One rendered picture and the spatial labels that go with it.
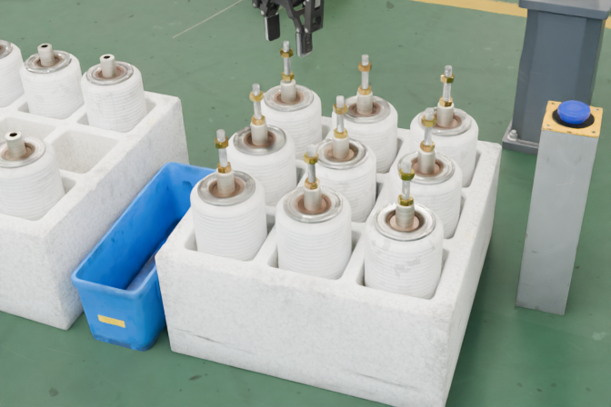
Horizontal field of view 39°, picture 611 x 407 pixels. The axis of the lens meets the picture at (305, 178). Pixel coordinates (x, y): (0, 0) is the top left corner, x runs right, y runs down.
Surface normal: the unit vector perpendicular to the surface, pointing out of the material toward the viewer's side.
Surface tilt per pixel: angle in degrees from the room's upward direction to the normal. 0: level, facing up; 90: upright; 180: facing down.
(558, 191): 90
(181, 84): 0
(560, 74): 90
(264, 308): 90
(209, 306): 90
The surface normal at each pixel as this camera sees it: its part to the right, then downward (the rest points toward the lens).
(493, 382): -0.04, -0.81
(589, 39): 0.36, 0.54
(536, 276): -0.33, 0.56
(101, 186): 0.93, 0.19
